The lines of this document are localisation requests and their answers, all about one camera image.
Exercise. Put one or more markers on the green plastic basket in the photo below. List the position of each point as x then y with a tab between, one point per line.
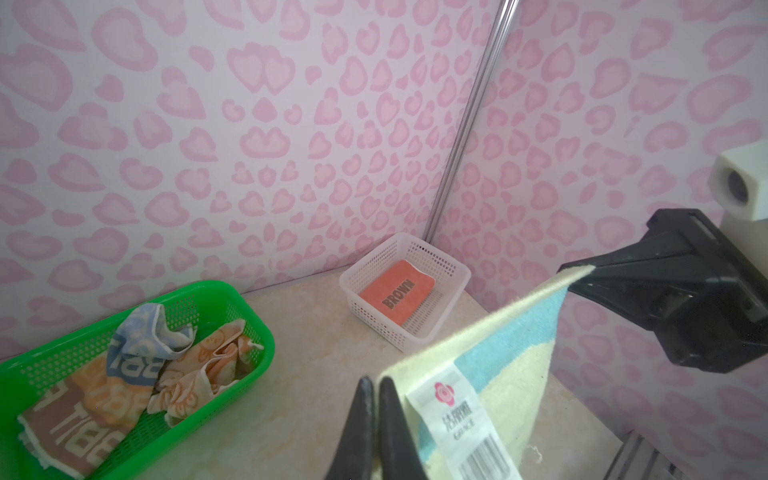
26	378

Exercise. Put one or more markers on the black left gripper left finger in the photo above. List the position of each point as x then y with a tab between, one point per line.
353	458

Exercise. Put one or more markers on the orange blue lettered towel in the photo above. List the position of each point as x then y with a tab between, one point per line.
82	418

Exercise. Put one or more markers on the white plastic basket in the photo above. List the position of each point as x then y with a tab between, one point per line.
422	327

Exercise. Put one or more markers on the aluminium frame post right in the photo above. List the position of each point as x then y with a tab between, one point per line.
497	39

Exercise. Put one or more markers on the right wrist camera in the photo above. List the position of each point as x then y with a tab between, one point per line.
738	183

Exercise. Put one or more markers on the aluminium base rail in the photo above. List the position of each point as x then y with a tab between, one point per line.
638	459

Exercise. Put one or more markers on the red brown bear towel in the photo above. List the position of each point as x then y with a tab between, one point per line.
399	291

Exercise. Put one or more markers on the peach patterned towel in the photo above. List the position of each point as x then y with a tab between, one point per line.
206	370

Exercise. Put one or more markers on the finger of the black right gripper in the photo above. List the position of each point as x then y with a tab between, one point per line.
612	276

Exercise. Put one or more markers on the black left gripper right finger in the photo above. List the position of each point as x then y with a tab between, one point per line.
398	454

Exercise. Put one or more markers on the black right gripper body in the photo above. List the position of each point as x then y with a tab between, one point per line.
702	299

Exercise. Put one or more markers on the pale yellow teal towel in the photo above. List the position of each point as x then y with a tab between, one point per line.
471	400

